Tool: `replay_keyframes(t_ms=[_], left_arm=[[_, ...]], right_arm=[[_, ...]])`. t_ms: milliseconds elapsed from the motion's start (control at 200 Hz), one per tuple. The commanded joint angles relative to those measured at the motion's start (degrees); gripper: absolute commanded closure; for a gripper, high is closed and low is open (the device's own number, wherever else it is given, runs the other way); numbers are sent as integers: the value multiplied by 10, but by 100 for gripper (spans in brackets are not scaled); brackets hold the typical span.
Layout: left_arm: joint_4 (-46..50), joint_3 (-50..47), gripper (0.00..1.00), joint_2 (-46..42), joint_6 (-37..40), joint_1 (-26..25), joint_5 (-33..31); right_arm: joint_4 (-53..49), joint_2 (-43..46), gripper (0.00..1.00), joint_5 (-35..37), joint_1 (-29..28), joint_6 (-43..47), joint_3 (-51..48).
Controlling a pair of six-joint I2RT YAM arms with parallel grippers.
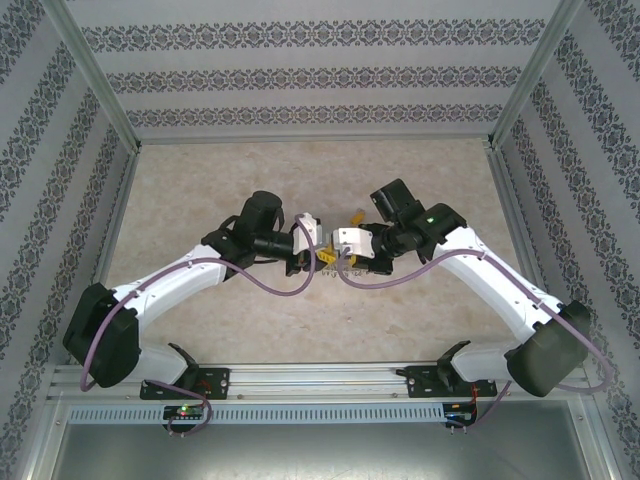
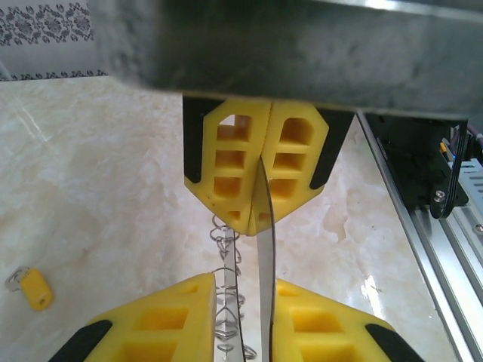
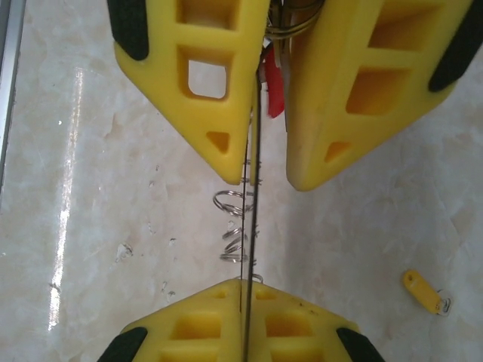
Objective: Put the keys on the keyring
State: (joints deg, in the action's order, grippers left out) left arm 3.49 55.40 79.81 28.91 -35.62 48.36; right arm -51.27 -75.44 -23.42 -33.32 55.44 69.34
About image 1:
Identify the grey metal sheet panel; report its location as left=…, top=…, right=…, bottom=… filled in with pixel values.
left=29, top=422, right=616, bottom=480

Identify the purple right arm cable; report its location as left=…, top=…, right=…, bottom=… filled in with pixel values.
left=337, top=244, right=612, bottom=436

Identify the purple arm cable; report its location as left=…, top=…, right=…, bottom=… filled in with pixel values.
left=337, top=244, right=612, bottom=436
left=79, top=212, right=321, bottom=436

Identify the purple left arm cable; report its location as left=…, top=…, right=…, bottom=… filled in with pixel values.
left=79, top=212, right=321, bottom=436

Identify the aluminium table edge rail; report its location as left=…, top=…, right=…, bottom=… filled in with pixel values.
left=488, top=144, right=566, bottom=311
left=92, top=147, right=142, bottom=296

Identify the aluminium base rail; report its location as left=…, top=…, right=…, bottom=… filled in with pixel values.
left=47, top=363, right=591, bottom=401

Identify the slotted grey cable duct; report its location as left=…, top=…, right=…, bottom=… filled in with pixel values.
left=67, top=402, right=446, bottom=425

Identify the aluminium frame post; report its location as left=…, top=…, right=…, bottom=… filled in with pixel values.
left=487, top=0, right=586, bottom=149
left=42, top=0, right=143, bottom=151

